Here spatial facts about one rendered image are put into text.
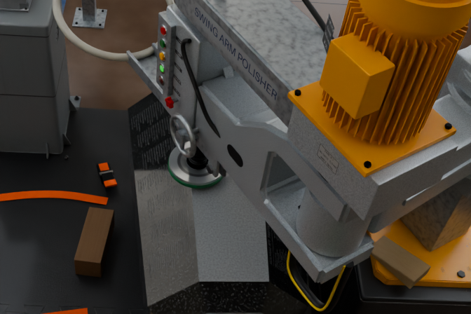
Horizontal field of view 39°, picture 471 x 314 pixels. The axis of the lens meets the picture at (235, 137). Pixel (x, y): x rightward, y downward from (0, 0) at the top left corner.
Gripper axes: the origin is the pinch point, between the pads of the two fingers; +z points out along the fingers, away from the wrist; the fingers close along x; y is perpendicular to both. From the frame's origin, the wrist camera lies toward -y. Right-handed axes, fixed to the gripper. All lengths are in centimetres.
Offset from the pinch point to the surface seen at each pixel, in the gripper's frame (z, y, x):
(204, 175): -6, -68, 65
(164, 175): 14, -56, 66
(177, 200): 4, -66, 75
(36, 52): 50, 25, 38
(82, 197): 99, -27, 65
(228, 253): -13, -90, 87
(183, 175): -4, -62, 69
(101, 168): 103, -25, 45
